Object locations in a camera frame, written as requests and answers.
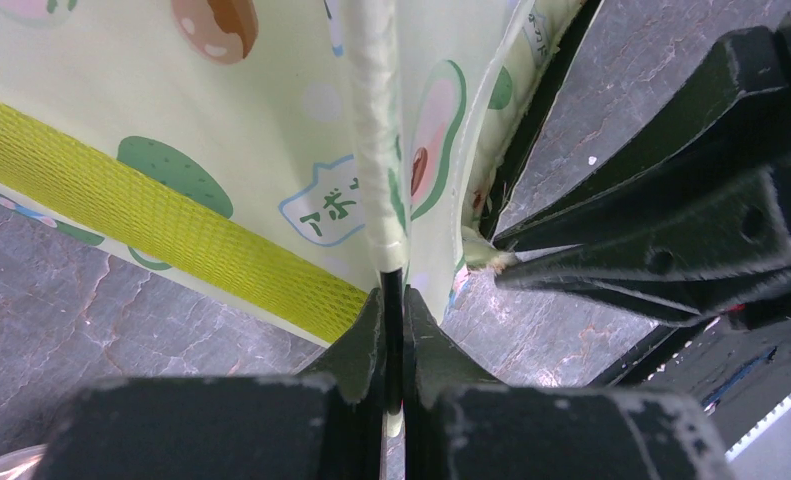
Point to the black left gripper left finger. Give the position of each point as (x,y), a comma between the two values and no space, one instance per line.
(325,422)

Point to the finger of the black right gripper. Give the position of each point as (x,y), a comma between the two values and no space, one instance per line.
(728,253)

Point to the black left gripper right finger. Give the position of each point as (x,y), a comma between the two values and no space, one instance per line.
(461,422)

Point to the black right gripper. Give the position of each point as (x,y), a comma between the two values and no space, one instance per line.
(731,114)

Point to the green avocado-print tent mat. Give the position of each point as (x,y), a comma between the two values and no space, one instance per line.
(479,254)

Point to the green avocado-print pet tent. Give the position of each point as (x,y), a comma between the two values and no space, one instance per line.
(278,155)

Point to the steel pet bowl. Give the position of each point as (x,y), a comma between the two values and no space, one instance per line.
(21,464)

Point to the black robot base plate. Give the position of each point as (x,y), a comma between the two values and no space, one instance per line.
(742,380)

